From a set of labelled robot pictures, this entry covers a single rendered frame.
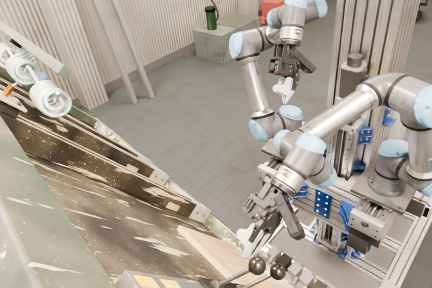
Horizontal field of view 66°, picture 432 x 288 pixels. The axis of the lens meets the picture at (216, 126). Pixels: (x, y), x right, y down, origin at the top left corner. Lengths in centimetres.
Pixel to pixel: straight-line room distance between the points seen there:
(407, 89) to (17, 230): 104
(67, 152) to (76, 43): 343
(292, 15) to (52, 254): 100
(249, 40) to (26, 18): 327
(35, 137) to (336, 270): 189
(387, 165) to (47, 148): 125
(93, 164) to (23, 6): 345
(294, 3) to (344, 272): 169
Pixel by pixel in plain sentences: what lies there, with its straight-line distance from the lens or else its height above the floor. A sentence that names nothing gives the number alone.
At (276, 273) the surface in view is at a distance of 86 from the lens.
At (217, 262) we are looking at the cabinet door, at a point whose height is 123.
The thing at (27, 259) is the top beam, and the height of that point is 193.
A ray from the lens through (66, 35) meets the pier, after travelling 440.
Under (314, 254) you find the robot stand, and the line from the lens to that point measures 240.
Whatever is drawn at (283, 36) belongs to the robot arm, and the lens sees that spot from 119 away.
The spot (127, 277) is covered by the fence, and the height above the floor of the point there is 169.
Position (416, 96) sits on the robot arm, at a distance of 114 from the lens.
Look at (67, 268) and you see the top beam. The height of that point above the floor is 190.
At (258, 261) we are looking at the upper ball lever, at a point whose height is 155.
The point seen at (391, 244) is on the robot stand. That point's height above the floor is 23.
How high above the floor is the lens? 218
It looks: 35 degrees down
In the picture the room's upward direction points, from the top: 7 degrees counter-clockwise
